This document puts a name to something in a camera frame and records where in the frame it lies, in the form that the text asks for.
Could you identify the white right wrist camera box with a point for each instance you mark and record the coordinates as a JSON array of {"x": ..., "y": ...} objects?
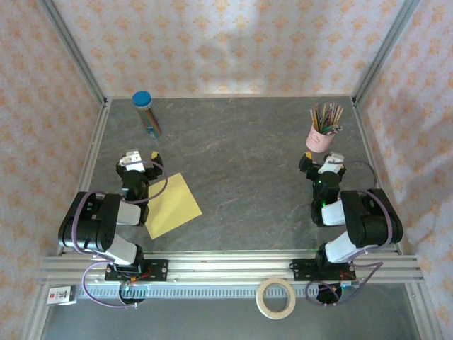
[{"x": 332, "y": 163}]

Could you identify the long aluminium mounting rail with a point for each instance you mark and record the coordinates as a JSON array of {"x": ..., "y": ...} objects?
[{"x": 230, "y": 269}]

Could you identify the masking tape roll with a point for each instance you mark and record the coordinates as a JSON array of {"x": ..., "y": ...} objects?
[{"x": 260, "y": 301}]

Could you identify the green colored pencil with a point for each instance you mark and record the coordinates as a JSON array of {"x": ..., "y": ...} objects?
[{"x": 332, "y": 129}]

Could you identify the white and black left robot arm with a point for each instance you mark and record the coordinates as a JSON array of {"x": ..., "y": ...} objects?
[{"x": 95, "y": 226}]

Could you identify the aluminium frame post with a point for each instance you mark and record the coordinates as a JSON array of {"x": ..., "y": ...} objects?
[
  {"x": 76, "y": 60},
  {"x": 382, "y": 49}
]

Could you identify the pink pencil cup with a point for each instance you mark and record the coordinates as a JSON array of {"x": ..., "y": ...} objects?
[{"x": 318, "y": 141}]

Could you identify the white label card red mark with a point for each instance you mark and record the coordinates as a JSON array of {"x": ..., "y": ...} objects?
[{"x": 62, "y": 295}]

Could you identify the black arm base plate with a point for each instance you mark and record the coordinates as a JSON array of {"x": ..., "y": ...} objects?
[
  {"x": 301, "y": 269},
  {"x": 159, "y": 267}
]

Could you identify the small green circuit board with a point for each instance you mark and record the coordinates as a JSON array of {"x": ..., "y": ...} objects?
[{"x": 350, "y": 286}]

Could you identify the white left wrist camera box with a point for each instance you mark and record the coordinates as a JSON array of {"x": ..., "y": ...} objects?
[{"x": 132, "y": 161}]

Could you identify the aluminium table side rail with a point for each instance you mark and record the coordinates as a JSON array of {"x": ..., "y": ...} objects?
[
  {"x": 371, "y": 166},
  {"x": 88, "y": 166}
]

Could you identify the aluminium frame bar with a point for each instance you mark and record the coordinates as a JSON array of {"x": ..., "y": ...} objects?
[
  {"x": 35, "y": 315},
  {"x": 424, "y": 311}
]

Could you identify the wooden colored pencil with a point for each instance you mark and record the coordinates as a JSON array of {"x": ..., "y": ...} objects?
[
  {"x": 316, "y": 120},
  {"x": 335, "y": 117},
  {"x": 324, "y": 117}
]

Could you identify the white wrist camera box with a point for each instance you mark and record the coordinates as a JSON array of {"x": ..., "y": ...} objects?
[
  {"x": 332, "y": 163},
  {"x": 132, "y": 161}
]

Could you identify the clear pencil tube blue lid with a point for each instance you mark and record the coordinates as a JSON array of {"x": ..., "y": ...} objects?
[{"x": 148, "y": 117}]

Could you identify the yellow paper sheet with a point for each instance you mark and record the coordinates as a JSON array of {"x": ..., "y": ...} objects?
[{"x": 173, "y": 209}]

